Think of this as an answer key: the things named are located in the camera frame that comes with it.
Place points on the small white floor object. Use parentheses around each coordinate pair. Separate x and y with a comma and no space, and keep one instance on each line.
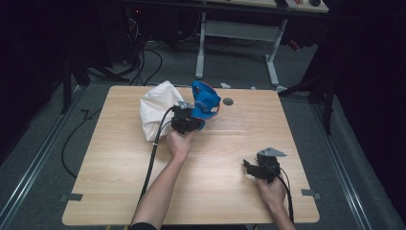
(225,85)

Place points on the person's right hand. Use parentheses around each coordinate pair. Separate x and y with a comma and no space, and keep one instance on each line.
(273,195)

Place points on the person's left hand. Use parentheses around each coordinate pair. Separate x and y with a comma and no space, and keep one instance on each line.
(179,145)

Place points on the black round object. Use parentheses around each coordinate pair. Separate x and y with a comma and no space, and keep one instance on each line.
(315,2)

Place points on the metal floor rail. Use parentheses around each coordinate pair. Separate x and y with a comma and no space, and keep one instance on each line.
(35,159)
(343,169)

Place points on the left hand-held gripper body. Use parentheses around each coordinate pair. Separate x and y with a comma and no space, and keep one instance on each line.
(182,121)

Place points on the black metal stand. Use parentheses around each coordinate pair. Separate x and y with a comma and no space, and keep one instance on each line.
(327,108)
(67,86)

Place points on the white cloth cap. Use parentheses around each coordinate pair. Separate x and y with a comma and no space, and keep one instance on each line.
(156,108)

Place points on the grey tape piece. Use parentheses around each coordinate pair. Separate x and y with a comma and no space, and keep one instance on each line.
(311,193)
(72,197)

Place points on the blue cap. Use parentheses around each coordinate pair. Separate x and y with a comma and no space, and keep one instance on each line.
(206,99)

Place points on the desk with white metal legs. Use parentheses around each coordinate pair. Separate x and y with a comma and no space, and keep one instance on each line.
(237,30)

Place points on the person's black sleeve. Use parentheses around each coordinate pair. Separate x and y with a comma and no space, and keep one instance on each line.
(142,226)

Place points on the red object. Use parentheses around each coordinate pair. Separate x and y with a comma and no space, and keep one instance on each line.
(294,45)

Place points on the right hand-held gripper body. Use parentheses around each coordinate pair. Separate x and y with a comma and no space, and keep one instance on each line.
(268,167)

